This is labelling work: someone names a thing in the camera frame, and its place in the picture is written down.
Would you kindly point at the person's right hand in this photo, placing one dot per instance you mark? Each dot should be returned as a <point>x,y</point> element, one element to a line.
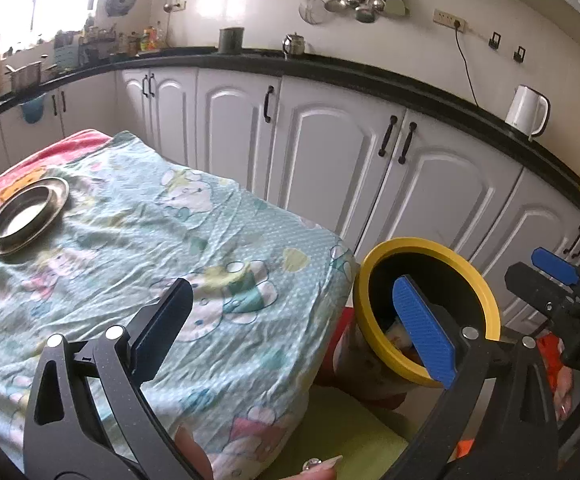
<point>564,395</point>

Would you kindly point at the white electric kettle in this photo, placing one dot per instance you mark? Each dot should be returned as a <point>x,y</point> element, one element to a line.
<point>525,110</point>

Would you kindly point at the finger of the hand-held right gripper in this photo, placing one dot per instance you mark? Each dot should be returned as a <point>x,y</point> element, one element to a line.
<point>552,262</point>
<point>530,282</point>

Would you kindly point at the red patterned cloth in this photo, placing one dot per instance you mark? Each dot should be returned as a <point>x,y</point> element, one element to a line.
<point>355,365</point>

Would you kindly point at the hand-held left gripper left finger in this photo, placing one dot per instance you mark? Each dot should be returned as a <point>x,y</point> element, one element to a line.
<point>165,320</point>

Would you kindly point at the black kitchen countertop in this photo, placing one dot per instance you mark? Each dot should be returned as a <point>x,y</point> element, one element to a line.
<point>395,87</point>

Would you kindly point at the beige wall outlet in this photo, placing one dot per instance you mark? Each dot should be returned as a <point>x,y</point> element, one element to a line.
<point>449,20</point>

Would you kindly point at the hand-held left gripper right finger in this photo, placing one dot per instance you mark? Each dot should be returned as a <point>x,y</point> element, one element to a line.
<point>422,330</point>

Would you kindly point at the person's green clothing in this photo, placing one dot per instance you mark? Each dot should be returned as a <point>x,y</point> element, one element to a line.
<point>330,435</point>

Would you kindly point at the round wall fan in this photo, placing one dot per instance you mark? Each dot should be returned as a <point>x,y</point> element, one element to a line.
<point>121,0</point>

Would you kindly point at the metal mug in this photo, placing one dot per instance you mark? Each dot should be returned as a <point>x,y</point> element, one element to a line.
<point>231,40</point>

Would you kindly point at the white lower cabinets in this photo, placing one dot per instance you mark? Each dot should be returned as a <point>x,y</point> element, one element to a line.
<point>320,150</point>

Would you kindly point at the black wall hook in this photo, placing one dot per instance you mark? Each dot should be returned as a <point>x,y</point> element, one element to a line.
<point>520,55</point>
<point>494,40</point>

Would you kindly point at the yellow oil bottle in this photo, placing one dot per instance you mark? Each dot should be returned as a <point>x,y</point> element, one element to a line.
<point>146,40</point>

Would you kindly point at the steel cooking pot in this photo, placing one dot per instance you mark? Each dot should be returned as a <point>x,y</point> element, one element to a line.
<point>25,77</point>

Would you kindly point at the light blue cartoon blanket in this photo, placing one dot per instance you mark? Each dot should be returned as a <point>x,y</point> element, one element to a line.
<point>145,240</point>

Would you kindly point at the orange object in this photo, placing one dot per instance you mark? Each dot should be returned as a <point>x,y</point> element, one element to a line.
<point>550,360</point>

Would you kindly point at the pink cartoon blanket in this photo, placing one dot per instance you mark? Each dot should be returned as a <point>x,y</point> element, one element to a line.
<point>30,165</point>

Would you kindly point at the cluster of condiment jars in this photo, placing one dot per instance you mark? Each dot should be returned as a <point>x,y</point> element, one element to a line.
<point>90,45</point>

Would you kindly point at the person's left hand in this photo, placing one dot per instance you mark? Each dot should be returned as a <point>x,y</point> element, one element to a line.
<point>195,455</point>

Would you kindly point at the round metal plate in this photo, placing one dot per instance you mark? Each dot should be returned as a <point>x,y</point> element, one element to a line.
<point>25,217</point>

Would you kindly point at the small metal teapot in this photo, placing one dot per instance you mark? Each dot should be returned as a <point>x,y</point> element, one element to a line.
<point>294,45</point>

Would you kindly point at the yellow rimmed black bin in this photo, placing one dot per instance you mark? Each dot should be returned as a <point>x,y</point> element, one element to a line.
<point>420,246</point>

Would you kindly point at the blue hanging basket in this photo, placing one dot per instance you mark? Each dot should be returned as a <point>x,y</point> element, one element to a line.
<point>31,110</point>

